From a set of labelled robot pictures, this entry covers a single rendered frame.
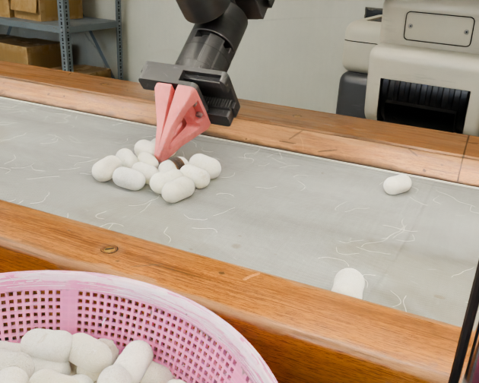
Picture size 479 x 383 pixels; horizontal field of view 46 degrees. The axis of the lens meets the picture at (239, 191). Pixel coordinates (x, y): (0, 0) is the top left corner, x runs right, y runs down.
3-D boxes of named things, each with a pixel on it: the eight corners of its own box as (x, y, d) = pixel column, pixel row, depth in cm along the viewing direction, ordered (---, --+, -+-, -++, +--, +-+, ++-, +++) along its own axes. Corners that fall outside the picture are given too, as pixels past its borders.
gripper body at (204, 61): (221, 85, 58) (245, 31, 61) (137, 73, 61) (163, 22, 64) (236, 121, 63) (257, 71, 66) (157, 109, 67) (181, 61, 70)
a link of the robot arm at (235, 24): (256, 28, 69) (215, 26, 71) (239, -17, 63) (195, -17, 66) (237, 72, 66) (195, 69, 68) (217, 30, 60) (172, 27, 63)
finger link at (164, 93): (189, 150, 55) (223, 74, 58) (126, 137, 57) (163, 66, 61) (207, 184, 61) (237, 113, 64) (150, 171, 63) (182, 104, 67)
